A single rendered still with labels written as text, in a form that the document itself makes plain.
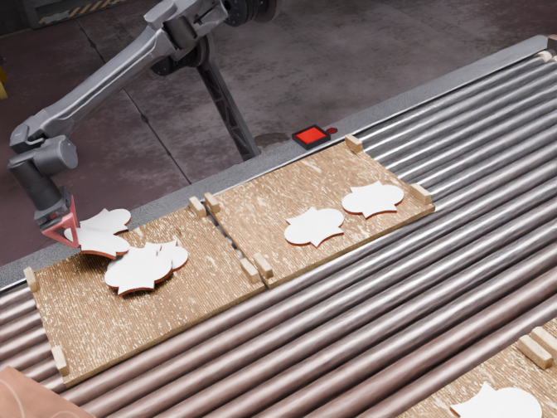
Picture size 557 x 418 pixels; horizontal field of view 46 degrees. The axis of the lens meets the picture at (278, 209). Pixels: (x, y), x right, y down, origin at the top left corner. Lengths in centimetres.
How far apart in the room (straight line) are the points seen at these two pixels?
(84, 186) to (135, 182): 28
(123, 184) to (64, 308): 214
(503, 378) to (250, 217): 65
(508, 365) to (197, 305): 58
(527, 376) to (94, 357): 75
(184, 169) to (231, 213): 198
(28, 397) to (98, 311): 30
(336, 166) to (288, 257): 34
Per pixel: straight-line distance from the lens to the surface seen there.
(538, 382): 114
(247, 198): 154
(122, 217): 161
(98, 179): 361
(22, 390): 114
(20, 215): 356
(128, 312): 134
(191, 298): 132
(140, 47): 139
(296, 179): 157
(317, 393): 114
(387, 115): 182
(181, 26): 140
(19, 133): 140
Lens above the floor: 183
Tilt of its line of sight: 37 degrees down
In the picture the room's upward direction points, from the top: 10 degrees counter-clockwise
